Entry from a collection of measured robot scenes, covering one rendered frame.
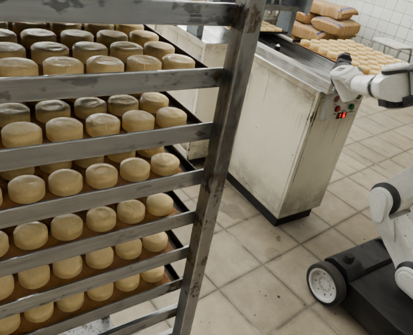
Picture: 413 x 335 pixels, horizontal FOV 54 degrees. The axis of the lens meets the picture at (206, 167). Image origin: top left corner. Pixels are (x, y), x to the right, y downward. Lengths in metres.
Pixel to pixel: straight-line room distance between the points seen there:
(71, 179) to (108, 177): 0.06
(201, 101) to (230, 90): 1.83
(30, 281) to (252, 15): 0.54
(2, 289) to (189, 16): 0.51
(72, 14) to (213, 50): 1.88
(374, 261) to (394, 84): 1.01
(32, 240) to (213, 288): 1.34
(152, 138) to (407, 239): 1.51
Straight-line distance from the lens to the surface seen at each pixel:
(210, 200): 0.70
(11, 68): 0.54
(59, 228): 0.70
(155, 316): 0.92
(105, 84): 0.53
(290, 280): 2.09
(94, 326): 1.58
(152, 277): 0.87
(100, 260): 0.77
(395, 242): 1.97
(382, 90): 1.35
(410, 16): 6.20
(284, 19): 2.81
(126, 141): 0.58
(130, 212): 0.73
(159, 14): 0.53
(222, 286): 1.95
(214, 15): 0.57
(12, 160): 0.55
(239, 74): 0.59
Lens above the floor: 1.43
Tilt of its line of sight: 32 degrees down
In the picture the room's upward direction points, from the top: 11 degrees clockwise
